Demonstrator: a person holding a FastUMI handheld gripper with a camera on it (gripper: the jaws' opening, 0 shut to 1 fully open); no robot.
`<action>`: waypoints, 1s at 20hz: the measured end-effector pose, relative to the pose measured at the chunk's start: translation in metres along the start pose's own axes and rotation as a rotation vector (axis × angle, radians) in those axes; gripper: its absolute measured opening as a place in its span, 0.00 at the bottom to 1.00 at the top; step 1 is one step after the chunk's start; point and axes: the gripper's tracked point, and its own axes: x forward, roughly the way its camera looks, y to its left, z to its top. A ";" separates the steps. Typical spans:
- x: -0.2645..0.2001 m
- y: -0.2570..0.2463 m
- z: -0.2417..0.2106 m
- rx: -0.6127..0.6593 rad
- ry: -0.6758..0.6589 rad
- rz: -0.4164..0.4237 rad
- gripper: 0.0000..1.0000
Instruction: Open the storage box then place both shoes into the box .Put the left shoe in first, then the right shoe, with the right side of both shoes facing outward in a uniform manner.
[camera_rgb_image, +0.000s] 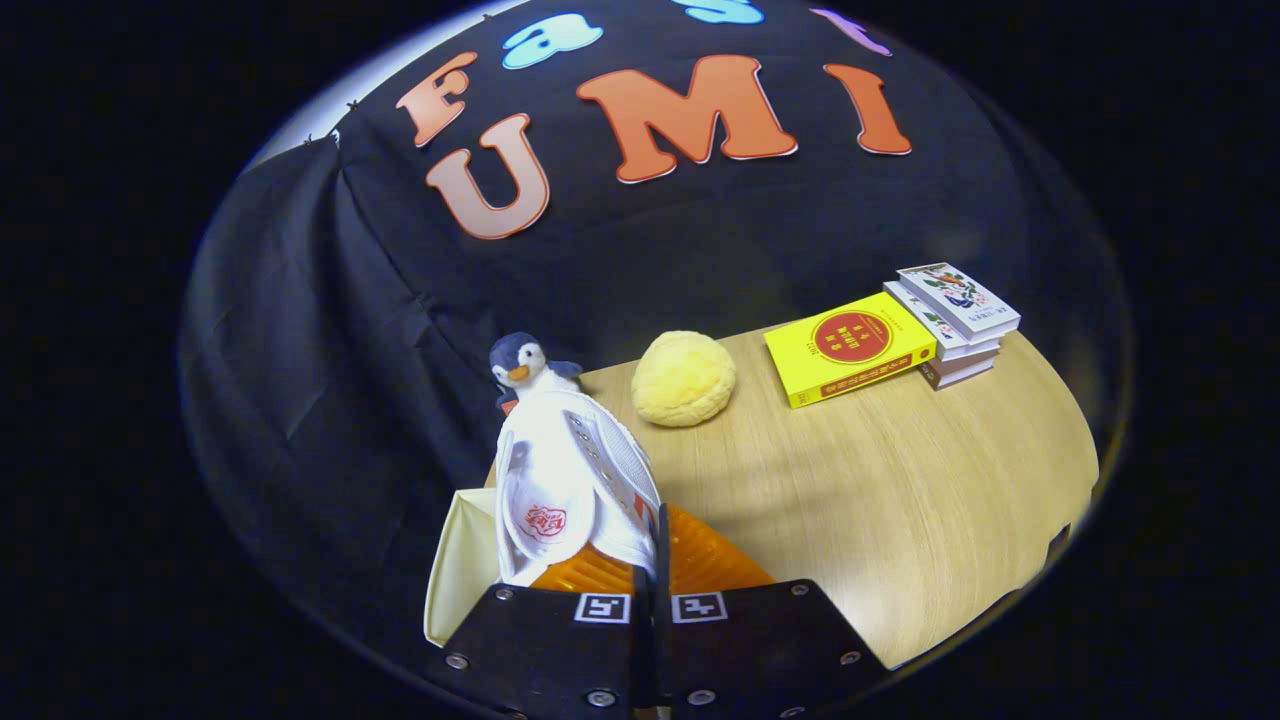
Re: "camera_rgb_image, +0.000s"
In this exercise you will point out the beige fabric storage box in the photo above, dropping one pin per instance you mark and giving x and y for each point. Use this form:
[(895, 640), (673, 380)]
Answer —
[(462, 570)]

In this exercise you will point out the yellow book red circle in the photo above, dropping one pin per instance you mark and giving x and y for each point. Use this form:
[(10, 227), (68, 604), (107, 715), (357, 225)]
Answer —
[(850, 345)]

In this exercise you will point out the yellow round plush bun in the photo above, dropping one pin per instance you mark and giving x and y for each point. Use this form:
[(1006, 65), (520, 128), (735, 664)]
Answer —
[(685, 380)]

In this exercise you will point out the penguin plush toy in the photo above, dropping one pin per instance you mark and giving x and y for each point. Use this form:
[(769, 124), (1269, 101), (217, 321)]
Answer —
[(525, 365)]

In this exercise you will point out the illustrated white book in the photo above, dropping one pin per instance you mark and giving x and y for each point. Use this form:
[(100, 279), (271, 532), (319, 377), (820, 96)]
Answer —
[(960, 297)]

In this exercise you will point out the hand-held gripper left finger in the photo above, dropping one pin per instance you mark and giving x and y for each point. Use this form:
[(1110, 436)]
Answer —
[(550, 650)]

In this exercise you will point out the brown book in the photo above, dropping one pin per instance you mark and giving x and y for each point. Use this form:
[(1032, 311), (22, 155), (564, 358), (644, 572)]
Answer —
[(958, 372)]

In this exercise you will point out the black backdrop cloth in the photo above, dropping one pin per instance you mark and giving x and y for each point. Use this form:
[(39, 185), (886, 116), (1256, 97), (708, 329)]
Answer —
[(400, 300)]

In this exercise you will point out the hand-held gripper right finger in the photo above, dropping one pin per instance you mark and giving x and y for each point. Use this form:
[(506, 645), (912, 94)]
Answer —
[(750, 650)]

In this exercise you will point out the white canvas shoe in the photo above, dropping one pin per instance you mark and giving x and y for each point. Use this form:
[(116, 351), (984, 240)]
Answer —
[(570, 480)]

